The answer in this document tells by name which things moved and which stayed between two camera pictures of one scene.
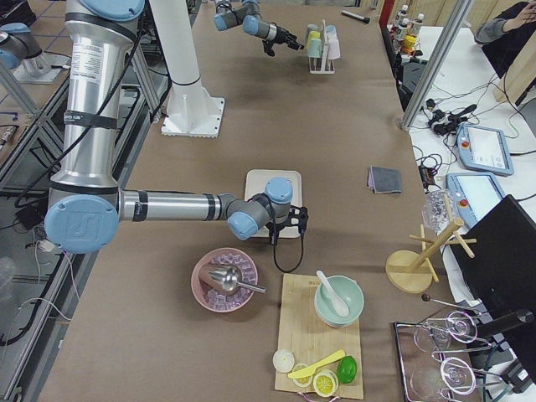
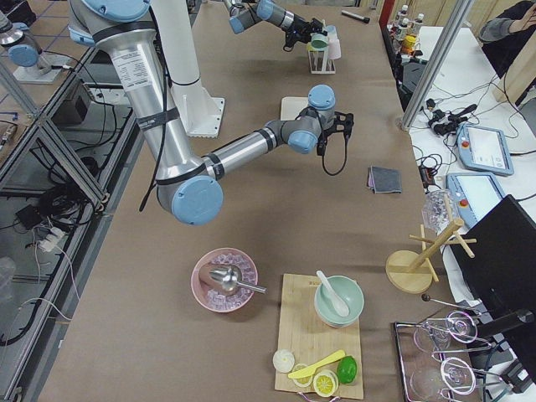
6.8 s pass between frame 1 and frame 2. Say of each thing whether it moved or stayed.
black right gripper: moved
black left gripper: moved
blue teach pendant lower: stayed
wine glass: stayed
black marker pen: stayed
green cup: moved
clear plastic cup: stayed
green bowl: stayed
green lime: stayed
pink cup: stayed
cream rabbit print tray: moved
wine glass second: stayed
